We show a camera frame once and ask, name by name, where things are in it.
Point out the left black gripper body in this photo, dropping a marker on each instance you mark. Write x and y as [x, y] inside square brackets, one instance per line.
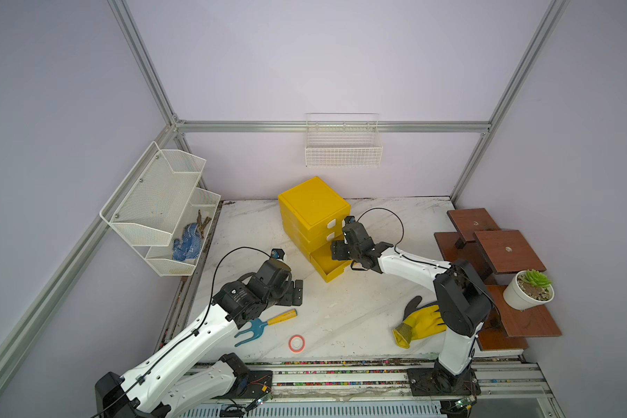
[271, 301]

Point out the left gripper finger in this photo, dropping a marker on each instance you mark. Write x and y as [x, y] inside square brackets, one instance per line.
[285, 299]
[297, 293]

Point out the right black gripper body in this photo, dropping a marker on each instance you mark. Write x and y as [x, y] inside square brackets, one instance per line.
[354, 253]

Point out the yellow drawer cabinet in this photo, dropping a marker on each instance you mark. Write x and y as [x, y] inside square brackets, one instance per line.
[312, 216]

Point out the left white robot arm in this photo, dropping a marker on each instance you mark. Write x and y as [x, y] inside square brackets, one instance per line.
[162, 386]

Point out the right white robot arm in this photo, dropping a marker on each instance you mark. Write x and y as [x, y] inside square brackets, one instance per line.
[463, 299]

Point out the blue item in shelf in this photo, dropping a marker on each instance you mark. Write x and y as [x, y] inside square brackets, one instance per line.
[189, 246]

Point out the yellow black rubber glove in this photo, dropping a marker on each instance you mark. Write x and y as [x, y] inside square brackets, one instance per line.
[420, 321]

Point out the white mesh two-tier shelf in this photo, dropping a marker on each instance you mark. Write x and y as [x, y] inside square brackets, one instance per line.
[162, 194]

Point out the brown wooden stepped shelf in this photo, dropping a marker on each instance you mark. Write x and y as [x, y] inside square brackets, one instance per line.
[497, 255]

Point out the potted succulent white pot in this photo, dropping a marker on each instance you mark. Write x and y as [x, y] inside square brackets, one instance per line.
[528, 289]

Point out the teal garden fork yellow handle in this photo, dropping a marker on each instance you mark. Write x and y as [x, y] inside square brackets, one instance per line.
[257, 327]

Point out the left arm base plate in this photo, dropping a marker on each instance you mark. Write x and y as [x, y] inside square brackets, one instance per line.
[248, 383]

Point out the white wire wall basket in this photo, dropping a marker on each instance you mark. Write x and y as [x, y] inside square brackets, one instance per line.
[346, 140]

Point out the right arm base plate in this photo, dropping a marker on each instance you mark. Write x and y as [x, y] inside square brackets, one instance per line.
[438, 381]

